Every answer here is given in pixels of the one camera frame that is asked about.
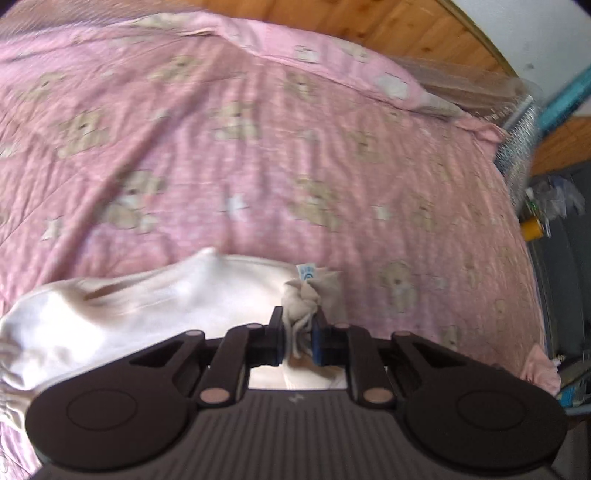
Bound blue white packet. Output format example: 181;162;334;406
556;383;589;409

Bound wooden headboard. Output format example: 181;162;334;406
185;0;518;75

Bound metal mesh rack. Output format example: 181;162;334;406
494;95;543;208

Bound teal pole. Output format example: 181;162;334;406
538;67;591;132

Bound cream white pants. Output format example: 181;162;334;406
0;247;345;430

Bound clear bubble wrap sheet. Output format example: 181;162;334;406
392;55;541;121

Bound clear plastic bag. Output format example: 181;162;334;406
526;175;587;222

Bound wooden cabinet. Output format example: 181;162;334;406
531;117;591;176

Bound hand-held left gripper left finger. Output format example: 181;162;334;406
131;305;285;409

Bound grey desk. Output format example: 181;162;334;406
526;161;591;416

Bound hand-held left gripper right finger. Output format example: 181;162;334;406
311;308;463;409

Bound pink bear-print quilt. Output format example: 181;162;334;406
0;11;561;476

